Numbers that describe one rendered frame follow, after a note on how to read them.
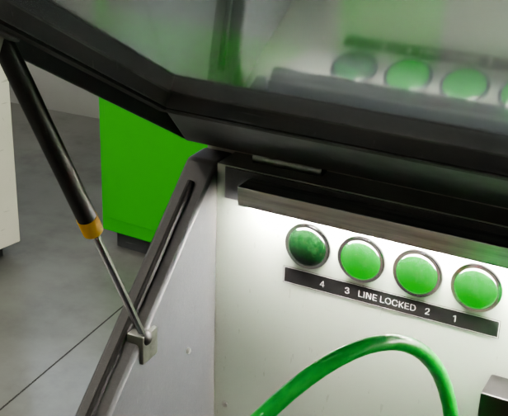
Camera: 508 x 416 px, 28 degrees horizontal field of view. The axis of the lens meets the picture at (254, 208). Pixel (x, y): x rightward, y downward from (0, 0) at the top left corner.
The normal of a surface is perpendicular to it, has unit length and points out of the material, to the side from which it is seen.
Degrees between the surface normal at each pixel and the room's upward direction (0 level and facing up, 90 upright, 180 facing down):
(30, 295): 0
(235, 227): 90
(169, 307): 90
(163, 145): 90
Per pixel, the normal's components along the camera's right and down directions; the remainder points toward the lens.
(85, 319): 0.03, -0.91
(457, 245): -0.46, 0.35
